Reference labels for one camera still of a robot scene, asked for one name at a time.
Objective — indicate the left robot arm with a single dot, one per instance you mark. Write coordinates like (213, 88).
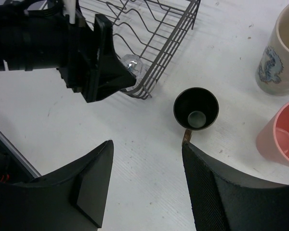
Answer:
(59, 37)

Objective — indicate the small clear glass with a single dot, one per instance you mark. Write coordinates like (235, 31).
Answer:
(136, 66)

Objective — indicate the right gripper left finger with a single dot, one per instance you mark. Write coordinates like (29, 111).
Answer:
(71, 198)

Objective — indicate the black wire dish rack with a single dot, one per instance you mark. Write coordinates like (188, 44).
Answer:
(150, 29)

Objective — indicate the brown ceramic cup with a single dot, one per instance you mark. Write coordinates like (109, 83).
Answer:
(195, 109)

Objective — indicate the cream floral mug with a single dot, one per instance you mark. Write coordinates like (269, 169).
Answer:
(272, 73)

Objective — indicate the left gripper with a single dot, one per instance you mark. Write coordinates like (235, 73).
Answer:
(92, 65)

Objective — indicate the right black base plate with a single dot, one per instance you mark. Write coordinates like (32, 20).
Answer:
(4, 163)

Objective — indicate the pink plastic cup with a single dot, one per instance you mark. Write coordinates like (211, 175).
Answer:
(272, 141)

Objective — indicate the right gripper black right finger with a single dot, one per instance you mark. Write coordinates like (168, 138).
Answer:
(226, 199)

